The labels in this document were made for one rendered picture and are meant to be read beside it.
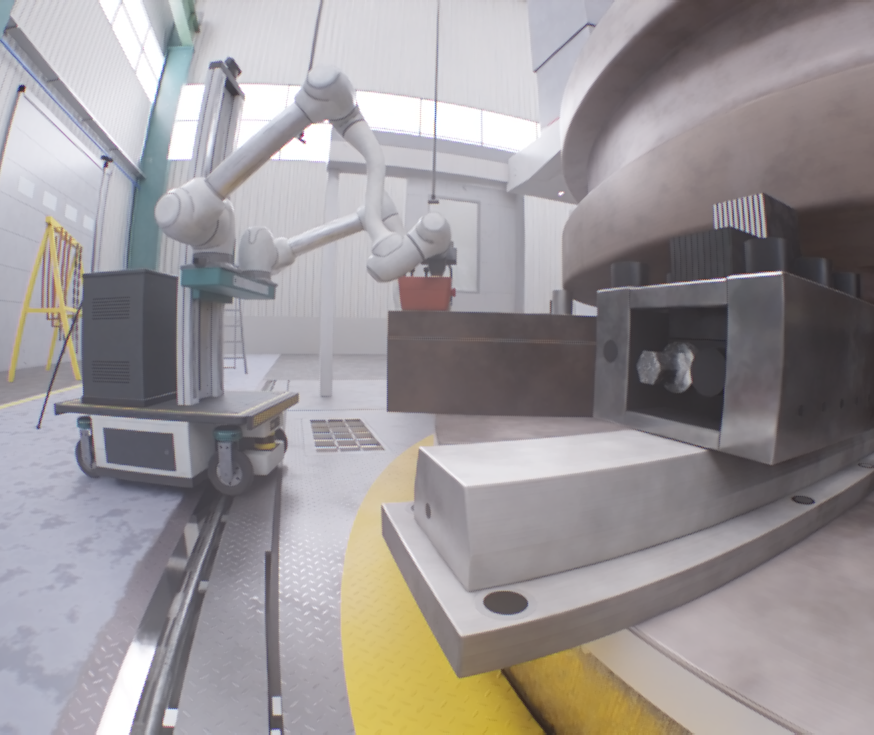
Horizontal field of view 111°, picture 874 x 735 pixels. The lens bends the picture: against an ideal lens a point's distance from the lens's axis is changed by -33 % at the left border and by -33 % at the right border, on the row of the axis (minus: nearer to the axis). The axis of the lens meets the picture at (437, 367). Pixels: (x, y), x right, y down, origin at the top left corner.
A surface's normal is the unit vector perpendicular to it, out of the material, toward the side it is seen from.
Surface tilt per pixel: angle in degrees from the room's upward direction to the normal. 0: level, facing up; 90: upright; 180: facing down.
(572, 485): 72
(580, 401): 90
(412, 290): 97
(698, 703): 90
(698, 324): 90
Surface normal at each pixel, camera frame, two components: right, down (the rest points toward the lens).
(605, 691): -0.94, 0.00
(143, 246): 0.31, 0.07
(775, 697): 0.02, -1.00
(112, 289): 0.05, 0.07
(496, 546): 0.30, -0.25
